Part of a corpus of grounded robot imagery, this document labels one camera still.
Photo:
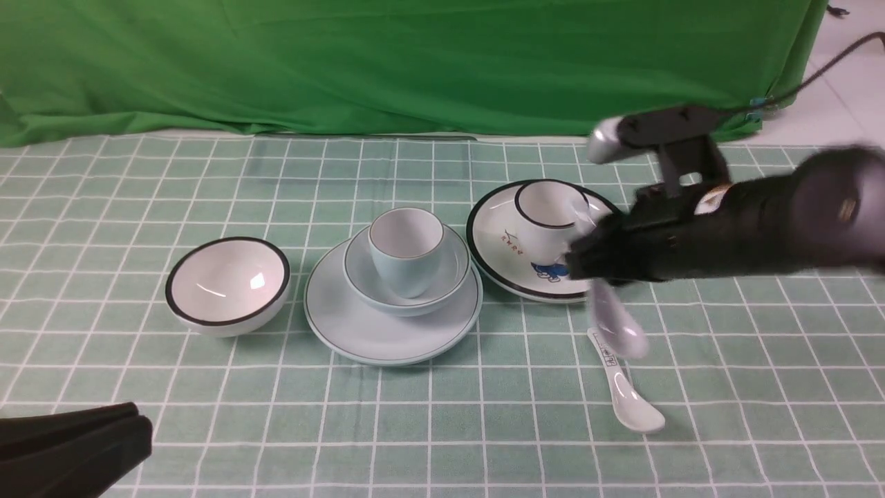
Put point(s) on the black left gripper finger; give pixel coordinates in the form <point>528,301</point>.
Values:
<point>45,458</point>

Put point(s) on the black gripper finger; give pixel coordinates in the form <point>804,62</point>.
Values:
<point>596,252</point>
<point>62,418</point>

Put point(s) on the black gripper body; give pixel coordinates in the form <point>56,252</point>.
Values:
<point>703,233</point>

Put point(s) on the plain white ceramic spoon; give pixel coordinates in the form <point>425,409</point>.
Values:
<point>623,335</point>

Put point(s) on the pale green cup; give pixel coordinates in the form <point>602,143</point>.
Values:
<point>405,246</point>

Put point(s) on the pale green bowl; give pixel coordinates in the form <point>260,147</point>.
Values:
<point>361,275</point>

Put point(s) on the black rimmed white cup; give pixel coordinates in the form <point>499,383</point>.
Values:
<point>550,215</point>

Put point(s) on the black rimmed cartoon plate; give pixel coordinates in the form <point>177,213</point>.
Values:
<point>494,246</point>

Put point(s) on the blue clip on backdrop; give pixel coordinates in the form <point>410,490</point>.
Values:
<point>755,112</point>

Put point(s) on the white spoon with print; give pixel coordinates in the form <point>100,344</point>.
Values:
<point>630,408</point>

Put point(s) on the green backdrop cloth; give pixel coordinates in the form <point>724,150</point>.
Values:
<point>507,68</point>

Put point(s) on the black rimmed white bowl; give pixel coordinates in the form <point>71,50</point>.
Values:
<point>229,287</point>

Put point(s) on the pale green plate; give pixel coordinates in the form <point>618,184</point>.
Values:
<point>359,332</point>

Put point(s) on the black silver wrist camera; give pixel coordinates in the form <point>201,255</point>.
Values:
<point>679,136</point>

